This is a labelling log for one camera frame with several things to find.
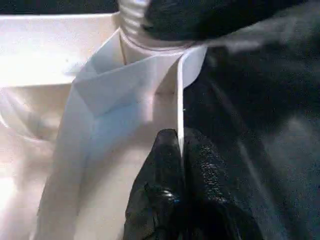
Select white plastic table top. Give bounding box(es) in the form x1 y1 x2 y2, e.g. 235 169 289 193
0 12 208 240

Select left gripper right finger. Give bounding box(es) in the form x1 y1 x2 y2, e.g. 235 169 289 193
183 129 276 240

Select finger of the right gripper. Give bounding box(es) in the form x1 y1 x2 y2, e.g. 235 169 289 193
142 0 276 43

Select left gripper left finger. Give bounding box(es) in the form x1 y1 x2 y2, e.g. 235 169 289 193
121 128 189 240

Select black work mat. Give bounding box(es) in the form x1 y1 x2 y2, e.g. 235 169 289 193
183 0 320 240

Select white plastic table leg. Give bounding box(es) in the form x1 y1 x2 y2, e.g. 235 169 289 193
119 0 151 38

